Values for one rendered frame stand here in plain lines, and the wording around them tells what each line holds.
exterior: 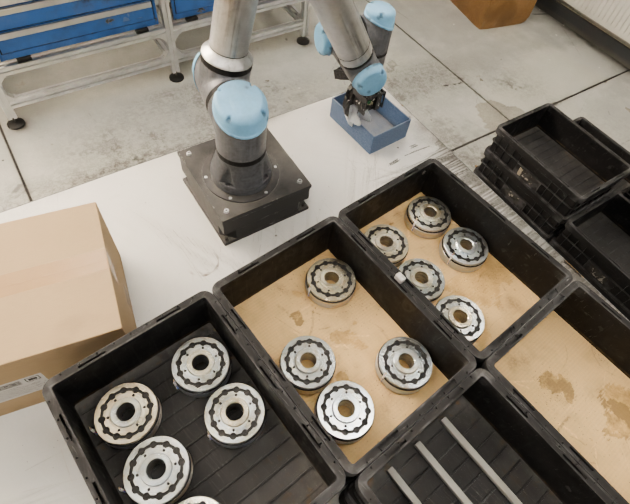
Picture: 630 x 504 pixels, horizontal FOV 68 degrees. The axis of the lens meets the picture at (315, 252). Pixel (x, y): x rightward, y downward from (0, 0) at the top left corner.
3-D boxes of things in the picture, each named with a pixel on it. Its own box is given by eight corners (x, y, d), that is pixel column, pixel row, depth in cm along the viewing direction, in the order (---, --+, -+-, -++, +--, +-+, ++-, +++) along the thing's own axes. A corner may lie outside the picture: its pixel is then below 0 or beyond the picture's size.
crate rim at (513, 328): (333, 219, 98) (334, 212, 96) (430, 163, 110) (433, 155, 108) (476, 368, 83) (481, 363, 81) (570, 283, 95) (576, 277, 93)
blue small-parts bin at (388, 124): (329, 115, 147) (331, 97, 141) (365, 100, 153) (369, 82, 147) (369, 154, 139) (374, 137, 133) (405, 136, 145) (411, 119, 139)
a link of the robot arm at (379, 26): (357, 0, 109) (388, -4, 112) (349, 43, 118) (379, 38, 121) (371, 18, 105) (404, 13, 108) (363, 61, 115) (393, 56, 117)
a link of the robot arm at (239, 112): (223, 168, 104) (221, 121, 92) (206, 127, 110) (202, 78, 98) (274, 157, 107) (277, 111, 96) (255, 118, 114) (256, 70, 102)
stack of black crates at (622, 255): (520, 271, 189) (565, 221, 161) (567, 242, 200) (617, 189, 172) (599, 352, 172) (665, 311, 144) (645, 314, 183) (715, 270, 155)
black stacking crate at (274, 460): (66, 407, 82) (40, 386, 72) (213, 316, 94) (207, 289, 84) (181, 633, 66) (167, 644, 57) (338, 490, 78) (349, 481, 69)
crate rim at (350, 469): (209, 292, 86) (207, 286, 84) (333, 220, 98) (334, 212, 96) (349, 482, 70) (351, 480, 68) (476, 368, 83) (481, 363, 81)
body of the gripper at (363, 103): (362, 118, 128) (370, 80, 118) (342, 100, 131) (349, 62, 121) (382, 108, 131) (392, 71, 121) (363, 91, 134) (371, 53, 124)
